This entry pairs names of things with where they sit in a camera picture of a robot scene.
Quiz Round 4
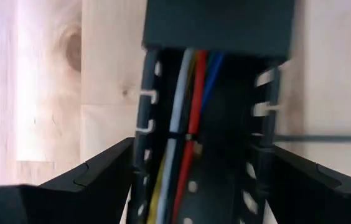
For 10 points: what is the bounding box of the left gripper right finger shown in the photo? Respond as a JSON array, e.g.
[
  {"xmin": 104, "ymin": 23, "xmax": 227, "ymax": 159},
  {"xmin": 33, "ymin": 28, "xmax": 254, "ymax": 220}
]
[{"xmin": 268, "ymin": 146, "xmax": 351, "ymax": 224}]

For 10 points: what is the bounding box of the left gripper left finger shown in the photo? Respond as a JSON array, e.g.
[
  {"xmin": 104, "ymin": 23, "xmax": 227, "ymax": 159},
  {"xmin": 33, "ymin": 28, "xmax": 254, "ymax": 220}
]
[{"xmin": 0, "ymin": 136, "xmax": 135, "ymax": 224}]

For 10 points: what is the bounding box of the black zip tie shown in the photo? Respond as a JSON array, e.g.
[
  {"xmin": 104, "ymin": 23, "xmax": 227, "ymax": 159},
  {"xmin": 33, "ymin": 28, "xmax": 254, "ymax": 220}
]
[{"xmin": 167, "ymin": 132, "xmax": 351, "ymax": 144}]

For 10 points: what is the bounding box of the black slotted cable duct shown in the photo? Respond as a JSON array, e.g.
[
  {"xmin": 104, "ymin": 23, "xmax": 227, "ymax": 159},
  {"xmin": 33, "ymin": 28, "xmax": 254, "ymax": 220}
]
[{"xmin": 127, "ymin": 46, "xmax": 284, "ymax": 224}]

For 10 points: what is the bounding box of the multicolour cable bundle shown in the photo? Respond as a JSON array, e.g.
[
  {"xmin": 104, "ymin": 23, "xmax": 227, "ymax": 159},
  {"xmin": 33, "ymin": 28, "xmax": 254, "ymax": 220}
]
[{"xmin": 199, "ymin": 51, "xmax": 226, "ymax": 114}]

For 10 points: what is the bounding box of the green cable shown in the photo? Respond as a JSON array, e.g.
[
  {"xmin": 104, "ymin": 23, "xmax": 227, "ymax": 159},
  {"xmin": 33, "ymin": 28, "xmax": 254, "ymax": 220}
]
[{"xmin": 206, "ymin": 51, "xmax": 217, "ymax": 82}]

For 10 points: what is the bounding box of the black duct cover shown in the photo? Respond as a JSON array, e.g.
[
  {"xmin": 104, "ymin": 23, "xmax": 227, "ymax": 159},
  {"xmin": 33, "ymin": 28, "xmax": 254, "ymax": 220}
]
[{"xmin": 142, "ymin": 0, "xmax": 296, "ymax": 60}]

